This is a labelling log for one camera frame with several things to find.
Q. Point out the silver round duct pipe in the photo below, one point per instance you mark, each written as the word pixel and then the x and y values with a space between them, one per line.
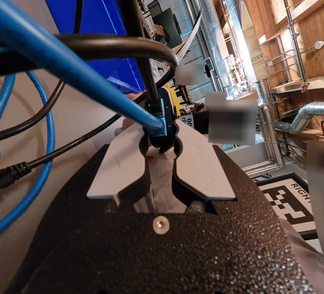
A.
pixel 269 136

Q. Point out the black network switch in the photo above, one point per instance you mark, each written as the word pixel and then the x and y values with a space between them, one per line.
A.
pixel 168 116

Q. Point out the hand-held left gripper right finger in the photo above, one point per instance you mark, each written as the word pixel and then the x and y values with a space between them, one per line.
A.
pixel 205 169

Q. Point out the black partition panel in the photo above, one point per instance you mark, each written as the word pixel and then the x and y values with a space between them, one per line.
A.
pixel 168 25

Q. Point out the white hanging banner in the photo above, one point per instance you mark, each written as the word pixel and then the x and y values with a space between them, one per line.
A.
pixel 192 33

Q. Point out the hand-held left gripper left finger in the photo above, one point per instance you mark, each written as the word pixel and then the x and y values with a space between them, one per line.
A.
pixel 119 167

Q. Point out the person's right hand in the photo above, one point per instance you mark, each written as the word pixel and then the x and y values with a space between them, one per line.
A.
pixel 129 126

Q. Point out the silver elbow duct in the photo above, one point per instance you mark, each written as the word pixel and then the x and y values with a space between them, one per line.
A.
pixel 308 111

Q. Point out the silver spiral ventilation duct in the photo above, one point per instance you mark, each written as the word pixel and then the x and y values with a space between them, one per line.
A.
pixel 202 20

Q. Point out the blue plastic bin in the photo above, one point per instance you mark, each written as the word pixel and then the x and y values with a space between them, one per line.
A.
pixel 101 7

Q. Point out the yellow plastic bin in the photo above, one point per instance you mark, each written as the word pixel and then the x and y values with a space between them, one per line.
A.
pixel 173 96

